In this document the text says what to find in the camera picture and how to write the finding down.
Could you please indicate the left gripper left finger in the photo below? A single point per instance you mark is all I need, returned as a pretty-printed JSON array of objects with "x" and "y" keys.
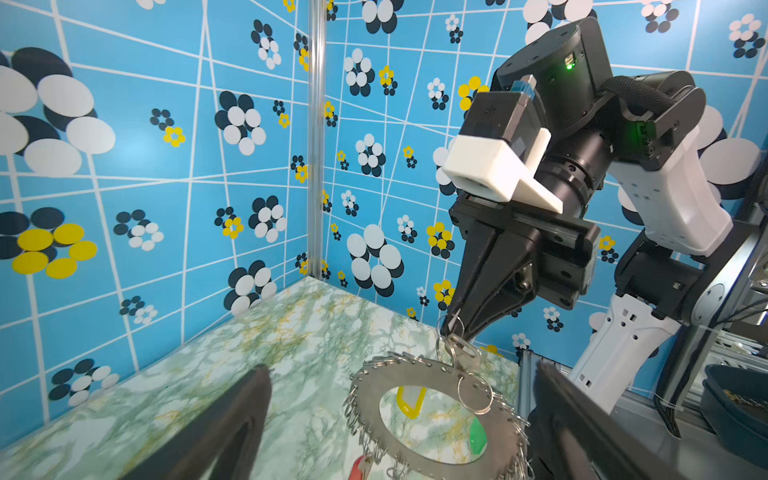
[{"x": 223, "y": 440}]

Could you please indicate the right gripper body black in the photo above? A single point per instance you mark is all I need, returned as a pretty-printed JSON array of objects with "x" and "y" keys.
[{"x": 566, "y": 252}]

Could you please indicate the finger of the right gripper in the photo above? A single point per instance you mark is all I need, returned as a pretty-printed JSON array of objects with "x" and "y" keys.
[
  {"x": 479, "y": 298},
  {"x": 523, "y": 252}
]

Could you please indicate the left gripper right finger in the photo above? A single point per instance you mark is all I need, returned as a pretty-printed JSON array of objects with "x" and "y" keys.
[{"x": 570, "y": 437}]

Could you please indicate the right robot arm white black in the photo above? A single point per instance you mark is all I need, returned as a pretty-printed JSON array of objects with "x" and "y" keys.
[{"x": 682, "y": 267}]

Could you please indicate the dark teal bin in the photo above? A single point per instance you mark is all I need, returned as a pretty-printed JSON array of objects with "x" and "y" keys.
[{"x": 734, "y": 404}]

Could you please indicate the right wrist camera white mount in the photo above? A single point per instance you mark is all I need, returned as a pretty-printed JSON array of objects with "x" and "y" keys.
[{"x": 500, "y": 146}]

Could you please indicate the right corner aluminium post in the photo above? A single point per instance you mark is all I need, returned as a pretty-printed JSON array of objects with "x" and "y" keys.
[{"x": 316, "y": 135}]

